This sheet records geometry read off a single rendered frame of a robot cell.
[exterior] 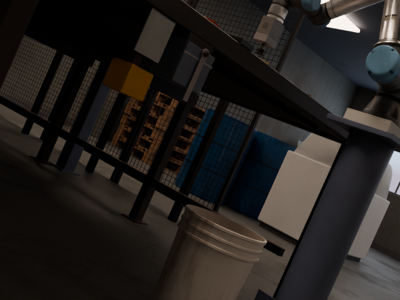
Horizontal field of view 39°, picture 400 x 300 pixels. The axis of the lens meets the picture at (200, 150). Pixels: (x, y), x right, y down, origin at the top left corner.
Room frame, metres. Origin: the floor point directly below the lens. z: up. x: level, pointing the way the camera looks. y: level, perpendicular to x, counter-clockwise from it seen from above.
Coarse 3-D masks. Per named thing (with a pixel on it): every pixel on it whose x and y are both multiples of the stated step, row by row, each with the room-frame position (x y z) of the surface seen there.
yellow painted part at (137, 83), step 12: (144, 24) 1.51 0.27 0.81; (132, 48) 1.51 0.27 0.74; (120, 60) 1.48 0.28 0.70; (132, 60) 1.50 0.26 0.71; (108, 72) 1.49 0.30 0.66; (120, 72) 1.47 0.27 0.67; (132, 72) 1.46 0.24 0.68; (144, 72) 1.49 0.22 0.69; (108, 84) 1.48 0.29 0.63; (120, 84) 1.46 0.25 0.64; (132, 84) 1.47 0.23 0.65; (144, 84) 1.51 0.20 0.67; (132, 96) 1.49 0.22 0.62; (144, 96) 1.52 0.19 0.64
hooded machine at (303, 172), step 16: (304, 144) 5.97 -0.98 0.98; (320, 144) 5.87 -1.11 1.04; (336, 144) 5.76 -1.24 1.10; (288, 160) 5.99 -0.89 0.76; (304, 160) 5.89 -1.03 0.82; (320, 160) 5.82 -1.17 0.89; (288, 176) 5.95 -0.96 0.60; (304, 176) 5.84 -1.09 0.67; (320, 176) 5.74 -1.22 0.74; (272, 192) 6.01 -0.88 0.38; (288, 192) 5.90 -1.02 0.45; (304, 192) 5.79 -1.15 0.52; (272, 208) 5.96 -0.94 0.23; (288, 208) 5.85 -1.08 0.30; (304, 208) 5.75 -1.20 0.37; (272, 224) 5.91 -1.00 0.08; (288, 224) 5.80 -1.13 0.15; (304, 224) 5.70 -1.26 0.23; (288, 240) 5.80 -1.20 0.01
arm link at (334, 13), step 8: (336, 0) 2.31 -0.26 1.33; (344, 0) 2.29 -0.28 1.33; (352, 0) 2.27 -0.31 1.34; (360, 0) 2.26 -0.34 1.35; (368, 0) 2.25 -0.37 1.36; (376, 0) 2.24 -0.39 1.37; (384, 0) 2.25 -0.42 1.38; (328, 8) 2.32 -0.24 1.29; (336, 8) 2.31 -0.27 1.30; (344, 8) 2.30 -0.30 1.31; (352, 8) 2.29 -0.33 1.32; (360, 8) 2.29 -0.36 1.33; (320, 16) 2.34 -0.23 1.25; (328, 16) 2.34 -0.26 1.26; (336, 16) 2.33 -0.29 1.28; (320, 24) 2.39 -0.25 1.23
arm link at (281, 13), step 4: (272, 4) 2.34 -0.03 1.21; (276, 4) 2.32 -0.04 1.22; (272, 8) 2.33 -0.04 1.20; (276, 8) 2.32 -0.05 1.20; (280, 8) 2.31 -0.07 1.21; (284, 8) 2.32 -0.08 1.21; (268, 12) 2.34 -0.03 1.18; (272, 12) 2.32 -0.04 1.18; (276, 12) 2.32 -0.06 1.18; (280, 12) 2.32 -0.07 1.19; (284, 12) 2.32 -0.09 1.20; (276, 16) 2.32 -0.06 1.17; (280, 16) 2.32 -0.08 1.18; (284, 16) 2.33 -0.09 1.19
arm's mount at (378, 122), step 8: (352, 112) 2.06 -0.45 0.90; (360, 112) 2.04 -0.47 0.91; (352, 120) 2.05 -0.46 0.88; (360, 120) 2.03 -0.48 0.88; (368, 120) 2.01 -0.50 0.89; (376, 120) 1.99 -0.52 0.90; (384, 120) 1.97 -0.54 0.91; (376, 128) 1.98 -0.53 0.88; (384, 128) 1.96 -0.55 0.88; (392, 128) 1.97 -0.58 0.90
